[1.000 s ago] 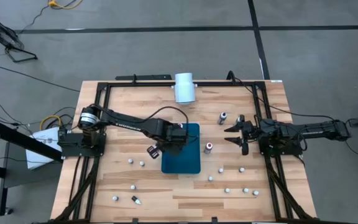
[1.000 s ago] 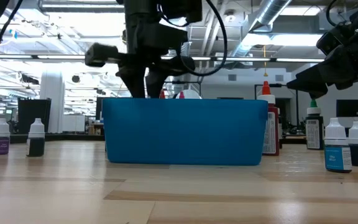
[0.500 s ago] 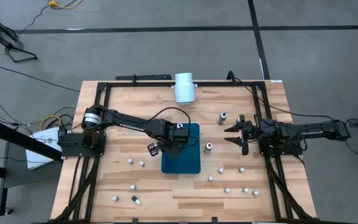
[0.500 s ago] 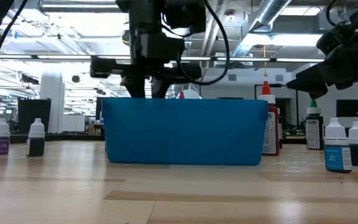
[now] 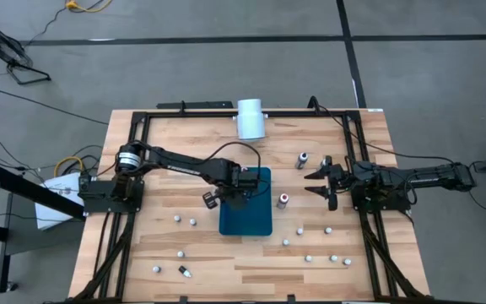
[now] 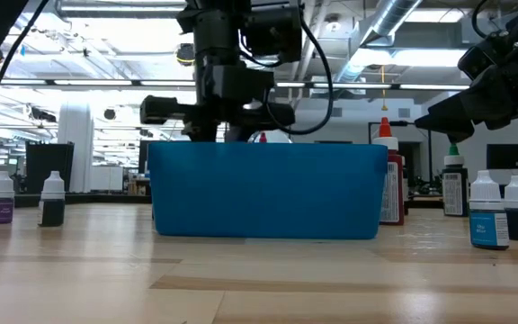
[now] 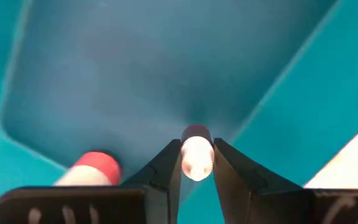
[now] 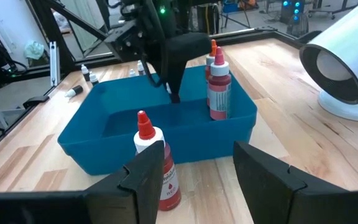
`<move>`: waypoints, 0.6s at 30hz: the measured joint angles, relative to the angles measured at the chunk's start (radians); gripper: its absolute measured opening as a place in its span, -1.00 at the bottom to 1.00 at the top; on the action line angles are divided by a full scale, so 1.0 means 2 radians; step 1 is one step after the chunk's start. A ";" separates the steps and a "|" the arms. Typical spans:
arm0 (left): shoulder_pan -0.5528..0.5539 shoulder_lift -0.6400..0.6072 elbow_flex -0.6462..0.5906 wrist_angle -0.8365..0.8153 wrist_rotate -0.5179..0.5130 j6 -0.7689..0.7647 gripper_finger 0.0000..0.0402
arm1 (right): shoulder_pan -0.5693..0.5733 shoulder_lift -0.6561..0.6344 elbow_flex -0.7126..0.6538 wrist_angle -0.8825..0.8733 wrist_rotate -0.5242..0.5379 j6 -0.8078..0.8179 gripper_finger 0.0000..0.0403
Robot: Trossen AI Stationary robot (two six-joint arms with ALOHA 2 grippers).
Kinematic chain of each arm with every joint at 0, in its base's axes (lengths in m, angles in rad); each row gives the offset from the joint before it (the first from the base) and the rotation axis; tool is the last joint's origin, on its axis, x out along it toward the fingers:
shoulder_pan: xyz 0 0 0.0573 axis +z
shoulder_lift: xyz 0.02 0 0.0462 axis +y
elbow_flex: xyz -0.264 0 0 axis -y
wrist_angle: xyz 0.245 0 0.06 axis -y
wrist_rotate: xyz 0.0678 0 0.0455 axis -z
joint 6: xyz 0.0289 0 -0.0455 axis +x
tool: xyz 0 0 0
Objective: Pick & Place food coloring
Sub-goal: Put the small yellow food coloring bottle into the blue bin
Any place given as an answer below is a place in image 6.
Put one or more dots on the white column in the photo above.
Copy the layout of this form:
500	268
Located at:
75	148

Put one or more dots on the black metal stand frame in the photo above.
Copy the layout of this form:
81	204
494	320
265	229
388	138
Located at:
403	123

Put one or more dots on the silver spiral air duct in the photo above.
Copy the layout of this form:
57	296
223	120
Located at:
394	15

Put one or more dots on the large red-capped dye bottle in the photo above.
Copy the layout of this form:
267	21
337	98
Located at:
391	189

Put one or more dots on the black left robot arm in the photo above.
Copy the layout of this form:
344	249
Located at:
218	27

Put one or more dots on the small blue-label dye bottle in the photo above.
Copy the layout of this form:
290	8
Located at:
488	225

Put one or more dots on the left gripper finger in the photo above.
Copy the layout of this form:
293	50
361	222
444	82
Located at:
200	134
240	135

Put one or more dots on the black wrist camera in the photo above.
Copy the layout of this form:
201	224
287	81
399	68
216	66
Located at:
241	85
477	60

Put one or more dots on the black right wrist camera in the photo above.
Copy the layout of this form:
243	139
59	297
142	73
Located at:
477	60

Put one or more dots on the large black-capped dye bottle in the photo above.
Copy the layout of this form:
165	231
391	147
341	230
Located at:
405	189

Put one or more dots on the black cabinet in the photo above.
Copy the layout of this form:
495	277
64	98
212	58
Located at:
48	168

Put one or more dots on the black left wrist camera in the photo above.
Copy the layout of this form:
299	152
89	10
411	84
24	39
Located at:
241	85

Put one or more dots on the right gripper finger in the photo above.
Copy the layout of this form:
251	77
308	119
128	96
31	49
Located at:
423	120
454	110

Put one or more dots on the blue plastic bin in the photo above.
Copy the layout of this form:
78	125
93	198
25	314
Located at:
268	193

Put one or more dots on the long ceiling light strip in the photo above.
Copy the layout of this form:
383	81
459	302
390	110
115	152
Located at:
83	82
353	85

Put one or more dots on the white cylindrical lamp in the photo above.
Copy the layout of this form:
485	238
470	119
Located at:
279	137

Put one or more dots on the large green-capped dye bottle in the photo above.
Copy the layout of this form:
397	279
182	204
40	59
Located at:
454	193

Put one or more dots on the black monitor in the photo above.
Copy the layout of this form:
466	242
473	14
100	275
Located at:
506	156

